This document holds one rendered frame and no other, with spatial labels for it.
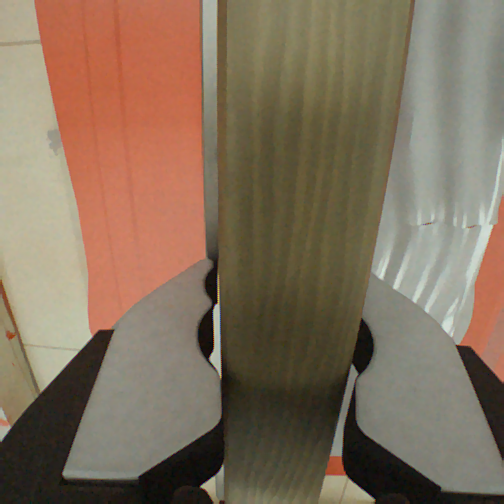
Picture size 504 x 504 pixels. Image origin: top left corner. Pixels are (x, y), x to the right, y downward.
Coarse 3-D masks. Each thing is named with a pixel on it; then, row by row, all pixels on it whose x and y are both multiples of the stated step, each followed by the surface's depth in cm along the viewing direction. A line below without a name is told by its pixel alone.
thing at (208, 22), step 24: (216, 0) 10; (216, 24) 11; (216, 48) 11; (216, 72) 11; (216, 96) 12; (216, 120) 12; (216, 144) 12; (216, 168) 13; (216, 192) 13; (216, 216) 13; (216, 240) 14; (216, 312) 15; (216, 336) 16; (216, 360) 17; (216, 480) 21
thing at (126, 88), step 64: (64, 0) 14; (128, 0) 14; (192, 0) 14; (64, 64) 15; (128, 64) 15; (192, 64) 15; (64, 128) 16; (128, 128) 16; (192, 128) 16; (128, 192) 17; (192, 192) 17
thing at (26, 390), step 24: (0, 288) 20; (0, 312) 20; (0, 336) 20; (0, 360) 20; (24, 360) 22; (0, 384) 20; (24, 384) 22; (0, 408) 20; (24, 408) 22; (0, 432) 21
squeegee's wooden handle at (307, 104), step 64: (256, 0) 5; (320, 0) 5; (384, 0) 5; (256, 64) 5; (320, 64) 5; (384, 64) 5; (256, 128) 6; (320, 128) 6; (384, 128) 6; (256, 192) 6; (320, 192) 6; (384, 192) 7; (256, 256) 7; (320, 256) 7; (256, 320) 7; (320, 320) 7; (256, 384) 8; (320, 384) 8; (256, 448) 9; (320, 448) 9
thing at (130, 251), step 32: (96, 224) 18; (128, 224) 18; (160, 224) 18; (192, 224) 18; (96, 256) 19; (128, 256) 19; (160, 256) 19; (192, 256) 19; (96, 288) 20; (128, 288) 20; (480, 288) 19; (96, 320) 21; (480, 320) 20
